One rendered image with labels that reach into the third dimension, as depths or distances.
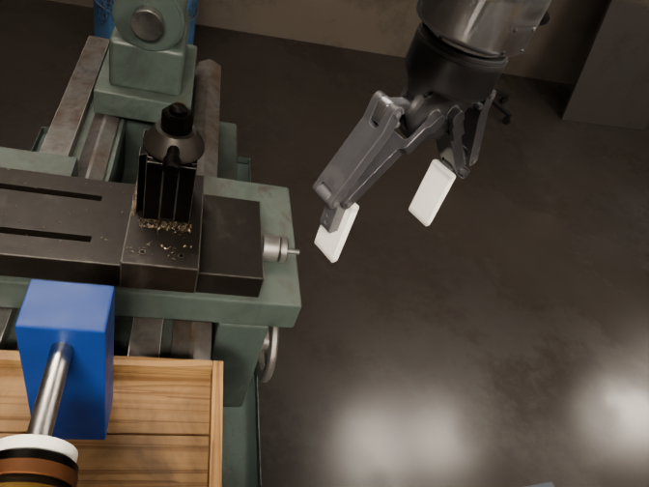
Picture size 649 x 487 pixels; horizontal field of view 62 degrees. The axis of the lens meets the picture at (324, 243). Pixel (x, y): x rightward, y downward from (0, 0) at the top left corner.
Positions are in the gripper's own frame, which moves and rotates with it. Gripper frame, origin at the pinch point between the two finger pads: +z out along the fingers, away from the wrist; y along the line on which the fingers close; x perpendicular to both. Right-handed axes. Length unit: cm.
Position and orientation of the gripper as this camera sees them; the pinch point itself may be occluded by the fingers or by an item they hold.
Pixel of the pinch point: (379, 225)
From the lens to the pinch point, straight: 55.6
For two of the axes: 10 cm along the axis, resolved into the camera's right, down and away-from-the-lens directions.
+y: 7.6, -2.7, 5.9
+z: -2.7, 7.0, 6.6
